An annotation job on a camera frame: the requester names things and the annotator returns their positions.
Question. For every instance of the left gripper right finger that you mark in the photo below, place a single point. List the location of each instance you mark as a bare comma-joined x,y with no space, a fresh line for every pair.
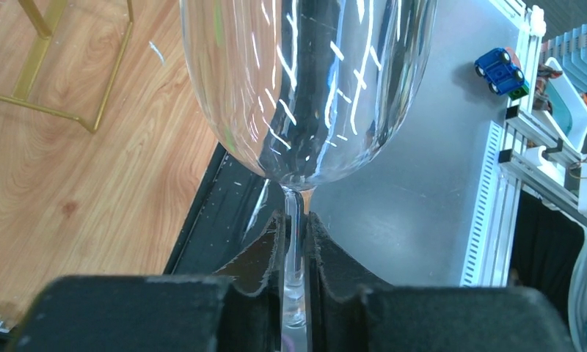
420,316

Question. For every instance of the gold wire glass rack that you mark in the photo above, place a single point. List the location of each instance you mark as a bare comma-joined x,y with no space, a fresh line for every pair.
46,66

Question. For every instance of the blue toy car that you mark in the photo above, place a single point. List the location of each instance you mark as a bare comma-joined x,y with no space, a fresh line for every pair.
502,74

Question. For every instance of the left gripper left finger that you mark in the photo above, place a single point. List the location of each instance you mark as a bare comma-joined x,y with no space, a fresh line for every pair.
167,311

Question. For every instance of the white plastic bin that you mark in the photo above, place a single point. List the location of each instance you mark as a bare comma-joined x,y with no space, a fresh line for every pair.
566,108

